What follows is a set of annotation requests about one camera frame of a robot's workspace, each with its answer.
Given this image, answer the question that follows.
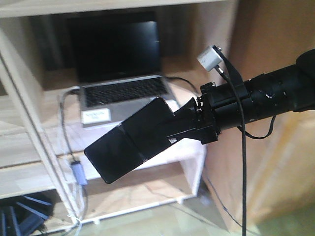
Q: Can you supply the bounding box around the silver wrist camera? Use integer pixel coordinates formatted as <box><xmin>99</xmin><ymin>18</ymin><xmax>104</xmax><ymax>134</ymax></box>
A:
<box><xmin>197</xmin><ymin>45</ymin><xmax>223</xmax><ymax>72</ymax></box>

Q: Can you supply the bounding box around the black laptop cable left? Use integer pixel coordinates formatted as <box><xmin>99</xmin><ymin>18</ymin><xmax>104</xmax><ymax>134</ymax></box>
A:
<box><xmin>59</xmin><ymin>87</ymin><xmax>81</xmax><ymax>163</ymax></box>

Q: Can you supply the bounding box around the black laptop cable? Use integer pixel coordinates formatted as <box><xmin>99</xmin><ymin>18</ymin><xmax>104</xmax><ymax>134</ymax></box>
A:
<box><xmin>164</xmin><ymin>76</ymin><xmax>199</xmax><ymax>95</ymax></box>
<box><xmin>59</xmin><ymin>87</ymin><xmax>81</xmax><ymax>163</ymax></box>

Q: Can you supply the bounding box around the black laptop cable right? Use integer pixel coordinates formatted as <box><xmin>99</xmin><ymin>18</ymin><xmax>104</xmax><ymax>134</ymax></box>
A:
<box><xmin>164</xmin><ymin>76</ymin><xmax>199</xmax><ymax>95</ymax></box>

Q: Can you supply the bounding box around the black camera cable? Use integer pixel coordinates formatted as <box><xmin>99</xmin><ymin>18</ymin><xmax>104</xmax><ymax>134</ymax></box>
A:
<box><xmin>216</xmin><ymin>67</ymin><xmax>276</xmax><ymax>236</ymax></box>

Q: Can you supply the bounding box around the silver laptop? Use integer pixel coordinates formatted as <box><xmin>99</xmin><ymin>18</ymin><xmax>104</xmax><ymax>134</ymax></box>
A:
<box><xmin>66</xmin><ymin>12</ymin><xmax>179</xmax><ymax>128</ymax></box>

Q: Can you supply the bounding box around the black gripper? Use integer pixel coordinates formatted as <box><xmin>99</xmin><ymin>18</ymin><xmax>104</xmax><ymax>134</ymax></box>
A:
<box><xmin>167</xmin><ymin>83</ymin><xmax>241</xmax><ymax>144</ymax></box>

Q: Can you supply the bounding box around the grey usb adapter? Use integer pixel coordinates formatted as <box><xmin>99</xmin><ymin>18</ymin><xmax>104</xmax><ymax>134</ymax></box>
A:
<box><xmin>70</xmin><ymin>161</ymin><xmax>88</xmax><ymax>186</ymax></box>

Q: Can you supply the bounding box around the light wooden desk shelf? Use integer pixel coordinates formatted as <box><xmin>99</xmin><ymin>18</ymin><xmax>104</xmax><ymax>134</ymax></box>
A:
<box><xmin>0</xmin><ymin>0</ymin><xmax>315</xmax><ymax>231</ymax></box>

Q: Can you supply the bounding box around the black foldable smartphone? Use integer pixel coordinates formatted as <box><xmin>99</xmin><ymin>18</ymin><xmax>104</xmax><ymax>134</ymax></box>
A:
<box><xmin>84</xmin><ymin>97</ymin><xmax>174</xmax><ymax>184</ymax></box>

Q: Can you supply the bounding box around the white label left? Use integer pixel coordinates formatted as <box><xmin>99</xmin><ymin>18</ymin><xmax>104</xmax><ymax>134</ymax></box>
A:
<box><xmin>81</xmin><ymin>108</ymin><xmax>111</xmax><ymax>124</ymax></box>

